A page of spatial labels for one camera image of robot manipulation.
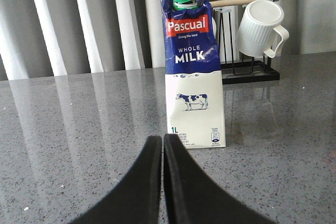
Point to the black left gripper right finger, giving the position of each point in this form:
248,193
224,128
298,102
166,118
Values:
192,197

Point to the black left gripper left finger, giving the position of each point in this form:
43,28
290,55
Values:
136,198

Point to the blue white Pascual milk carton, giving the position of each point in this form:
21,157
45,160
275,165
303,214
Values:
193,74

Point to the white ribbed hanging mug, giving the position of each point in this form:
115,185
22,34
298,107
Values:
260,31

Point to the grey pleated curtain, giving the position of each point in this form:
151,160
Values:
41,38

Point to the black wire mug rack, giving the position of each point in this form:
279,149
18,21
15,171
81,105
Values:
237,67

